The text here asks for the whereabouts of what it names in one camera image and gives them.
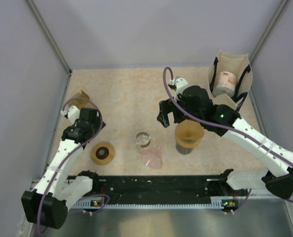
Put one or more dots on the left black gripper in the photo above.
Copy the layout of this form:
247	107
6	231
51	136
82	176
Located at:
97	125

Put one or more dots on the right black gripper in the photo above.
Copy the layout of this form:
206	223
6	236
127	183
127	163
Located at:
165	107

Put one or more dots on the brown paper filter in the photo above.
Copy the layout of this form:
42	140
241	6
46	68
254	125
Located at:
189	130

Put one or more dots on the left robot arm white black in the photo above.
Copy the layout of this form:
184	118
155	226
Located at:
49	202

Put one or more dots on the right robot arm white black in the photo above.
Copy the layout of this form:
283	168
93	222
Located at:
193	103

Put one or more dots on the small cardboard box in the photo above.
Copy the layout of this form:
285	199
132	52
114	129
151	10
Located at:
77	102

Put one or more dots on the clear glass cup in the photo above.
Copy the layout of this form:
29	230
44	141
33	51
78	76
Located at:
143	139

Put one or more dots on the dark glass carafe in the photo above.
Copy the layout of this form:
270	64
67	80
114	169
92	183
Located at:
183	150

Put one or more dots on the pink paper roll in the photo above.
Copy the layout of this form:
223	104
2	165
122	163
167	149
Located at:
225	83

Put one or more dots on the cream canvas tote bag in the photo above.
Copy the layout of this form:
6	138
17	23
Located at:
237	64

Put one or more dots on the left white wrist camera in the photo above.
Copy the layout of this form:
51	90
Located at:
72	113

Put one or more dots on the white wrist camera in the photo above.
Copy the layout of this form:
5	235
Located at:
178	84
72	113

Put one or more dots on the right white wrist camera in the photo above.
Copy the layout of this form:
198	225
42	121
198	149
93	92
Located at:
178	84

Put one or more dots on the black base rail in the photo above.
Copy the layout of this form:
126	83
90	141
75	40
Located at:
166	189

